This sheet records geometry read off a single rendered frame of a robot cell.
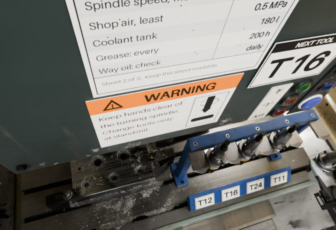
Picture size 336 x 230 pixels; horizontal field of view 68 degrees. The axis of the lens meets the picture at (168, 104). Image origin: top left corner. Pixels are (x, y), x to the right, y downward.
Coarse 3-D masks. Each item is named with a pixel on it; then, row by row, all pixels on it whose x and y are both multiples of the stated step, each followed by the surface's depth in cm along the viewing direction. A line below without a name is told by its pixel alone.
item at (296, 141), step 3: (297, 132) 83; (294, 135) 82; (297, 135) 82; (291, 138) 81; (294, 138) 81; (297, 138) 81; (300, 138) 81; (291, 141) 80; (294, 141) 81; (297, 141) 81; (300, 141) 81; (291, 144) 80; (294, 144) 80; (297, 144) 80; (300, 144) 80
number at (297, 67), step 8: (320, 48) 25; (328, 48) 26; (296, 56) 25; (304, 56) 26; (312, 56) 26; (320, 56) 27; (328, 56) 27; (296, 64) 27; (304, 64) 27; (312, 64) 28; (320, 64) 28; (288, 72) 28; (296, 72) 28; (304, 72) 29
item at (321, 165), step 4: (320, 152) 78; (324, 152) 79; (316, 156) 79; (320, 156) 78; (316, 160) 79; (320, 160) 77; (316, 164) 78; (320, 164) 77; (324, 164) 76; (320, 168) 78; (324, 168) 77; (328, 168) 76; (332, 168) 76
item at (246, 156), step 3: (240, 141) 78; (243, 141) 78; (240, 144) 77; (240, 147) 77; (258, 147) 77; (240, 150) 76; (243, 150) 76; (258, 150) 77; (243, 153) 76; (246, 153) 76; (255, 153) 76; (243, 156) 77; (246, 156) 76; (249, 156) 75; (252, 156) 78; (246, 159) 77
